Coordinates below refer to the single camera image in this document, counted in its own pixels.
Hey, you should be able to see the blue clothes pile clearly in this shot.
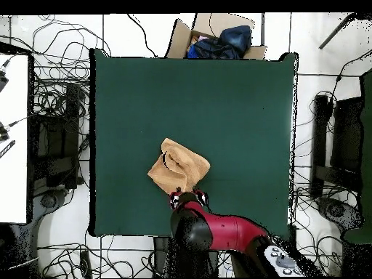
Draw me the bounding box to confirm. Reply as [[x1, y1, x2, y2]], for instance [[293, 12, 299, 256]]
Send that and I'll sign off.
[[187, 25, 253, 60]]

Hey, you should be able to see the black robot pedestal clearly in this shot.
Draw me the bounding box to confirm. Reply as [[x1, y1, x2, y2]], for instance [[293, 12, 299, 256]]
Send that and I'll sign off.
[[152, 235, 222, 278]]

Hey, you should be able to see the cardboard box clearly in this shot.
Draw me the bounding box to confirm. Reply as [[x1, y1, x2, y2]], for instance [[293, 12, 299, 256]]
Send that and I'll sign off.
[[164, 12, 267, 60]]

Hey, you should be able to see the tangle of black cables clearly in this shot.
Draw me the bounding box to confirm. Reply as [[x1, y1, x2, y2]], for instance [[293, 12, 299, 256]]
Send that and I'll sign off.
[[28, 14, 113, 123], [296, 235, 344, 277]]

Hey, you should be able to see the black metal frame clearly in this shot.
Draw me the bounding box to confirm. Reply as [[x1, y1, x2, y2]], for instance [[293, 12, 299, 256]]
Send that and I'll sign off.
[[28, 83, 88, 191], [310, 94, 364, 200]]

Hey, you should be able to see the grey chair base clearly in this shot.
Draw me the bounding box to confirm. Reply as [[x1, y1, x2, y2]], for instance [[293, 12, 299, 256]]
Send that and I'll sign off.
[[31, 187, 73, 217], [315, 196, 365, 232]]

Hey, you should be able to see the black connector with cable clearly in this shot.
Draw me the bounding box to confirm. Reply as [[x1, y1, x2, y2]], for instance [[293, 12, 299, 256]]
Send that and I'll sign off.
[[0, 114, 33, 143]]

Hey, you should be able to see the orange terry towel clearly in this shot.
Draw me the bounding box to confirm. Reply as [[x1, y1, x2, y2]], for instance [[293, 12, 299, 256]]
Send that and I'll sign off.
[[147, 137, 211, 195]]

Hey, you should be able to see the white table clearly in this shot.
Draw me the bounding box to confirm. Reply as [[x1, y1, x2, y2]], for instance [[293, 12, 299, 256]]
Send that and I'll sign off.
[[0, 53, 30, 225]]

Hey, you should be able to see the small green table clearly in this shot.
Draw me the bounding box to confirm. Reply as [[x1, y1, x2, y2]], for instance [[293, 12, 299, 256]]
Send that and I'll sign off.
[[342, 69, 372, 245]]

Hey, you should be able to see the grey metal rod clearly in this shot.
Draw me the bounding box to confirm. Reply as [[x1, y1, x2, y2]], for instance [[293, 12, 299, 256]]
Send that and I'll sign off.
[[318, 12, 372, 50]]

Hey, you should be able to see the dark green table cloth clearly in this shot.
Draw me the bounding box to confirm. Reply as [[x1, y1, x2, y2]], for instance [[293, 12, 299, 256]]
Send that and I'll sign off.
[[89, 47, 299, 240]]

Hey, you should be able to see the black device with cable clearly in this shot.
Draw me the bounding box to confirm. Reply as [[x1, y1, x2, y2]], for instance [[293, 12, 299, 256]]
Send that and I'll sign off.
[[0, 54, 15, 93]]

